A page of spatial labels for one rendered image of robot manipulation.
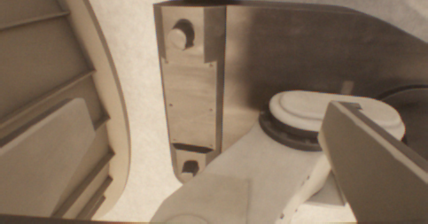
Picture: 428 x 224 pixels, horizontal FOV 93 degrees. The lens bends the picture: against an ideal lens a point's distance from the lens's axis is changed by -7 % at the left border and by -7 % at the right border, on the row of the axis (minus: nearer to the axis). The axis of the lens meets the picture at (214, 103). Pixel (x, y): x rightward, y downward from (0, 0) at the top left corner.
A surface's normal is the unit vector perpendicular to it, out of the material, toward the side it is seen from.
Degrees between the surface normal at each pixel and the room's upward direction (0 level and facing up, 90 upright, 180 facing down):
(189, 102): 0
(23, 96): 90
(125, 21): 0
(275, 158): 90
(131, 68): 0
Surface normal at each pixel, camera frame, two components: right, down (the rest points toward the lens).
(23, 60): 0.96, -0.08
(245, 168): 0.01, -0.86
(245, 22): -0.21, 0.49
